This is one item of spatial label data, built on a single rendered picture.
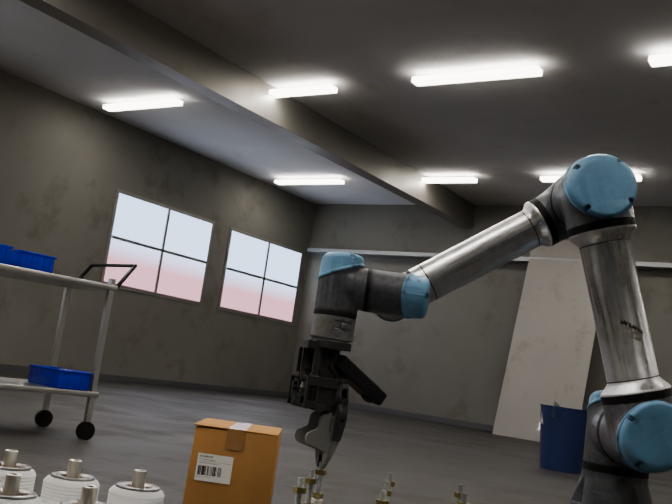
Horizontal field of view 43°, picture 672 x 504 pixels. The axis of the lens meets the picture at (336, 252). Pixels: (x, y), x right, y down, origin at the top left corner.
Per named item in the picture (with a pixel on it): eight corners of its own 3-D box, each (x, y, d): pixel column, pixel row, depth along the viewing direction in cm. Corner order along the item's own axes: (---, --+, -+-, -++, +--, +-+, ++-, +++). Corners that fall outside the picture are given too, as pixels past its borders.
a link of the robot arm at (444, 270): (577, 172, 168) (359, 286, 166) (593, 158, 157) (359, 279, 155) (606, 223, 167) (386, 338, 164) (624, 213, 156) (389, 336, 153)
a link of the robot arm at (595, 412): (637, 466, 161) (643, 394, 163) (663, 474, 148) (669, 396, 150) (574, 457, 161) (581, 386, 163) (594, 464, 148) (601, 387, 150)
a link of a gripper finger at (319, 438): (296, 466, 141) (303, 410, 143) (328, 468, 144) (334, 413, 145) (304, 468, 138) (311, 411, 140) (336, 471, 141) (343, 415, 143)
